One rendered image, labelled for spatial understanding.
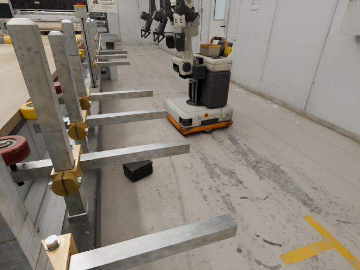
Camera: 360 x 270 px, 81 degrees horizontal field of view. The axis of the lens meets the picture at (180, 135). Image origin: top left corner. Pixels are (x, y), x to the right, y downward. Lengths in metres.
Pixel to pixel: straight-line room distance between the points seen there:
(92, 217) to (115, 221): 0.92
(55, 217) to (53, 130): 0.36
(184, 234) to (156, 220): 1.09
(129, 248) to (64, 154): 0.23
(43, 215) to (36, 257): 0.48
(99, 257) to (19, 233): 0.16
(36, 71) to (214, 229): 0.41
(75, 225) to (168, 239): 0.28
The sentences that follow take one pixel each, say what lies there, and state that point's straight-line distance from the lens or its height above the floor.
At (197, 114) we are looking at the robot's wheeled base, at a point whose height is 0.26.
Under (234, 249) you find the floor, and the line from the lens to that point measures 1.40.
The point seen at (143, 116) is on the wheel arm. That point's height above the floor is 0.83.
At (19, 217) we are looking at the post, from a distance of 0.27.
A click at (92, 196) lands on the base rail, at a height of 0.70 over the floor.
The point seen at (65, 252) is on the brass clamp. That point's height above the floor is 0.83.
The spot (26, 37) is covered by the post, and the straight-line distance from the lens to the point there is 0.43.
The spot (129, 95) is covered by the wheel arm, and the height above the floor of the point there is 0.84.
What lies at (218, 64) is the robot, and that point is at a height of 0.77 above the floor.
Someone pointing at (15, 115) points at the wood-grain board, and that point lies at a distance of 0.77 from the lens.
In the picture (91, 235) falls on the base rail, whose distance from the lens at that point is 0.57.
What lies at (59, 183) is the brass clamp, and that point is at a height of 0.84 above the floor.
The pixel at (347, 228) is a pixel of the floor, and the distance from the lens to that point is 1.80.
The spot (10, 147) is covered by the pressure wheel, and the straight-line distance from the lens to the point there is 0.55.
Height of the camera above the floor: 1.14
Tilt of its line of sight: 28 degrees down
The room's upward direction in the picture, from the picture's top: 1 degrees clockwise
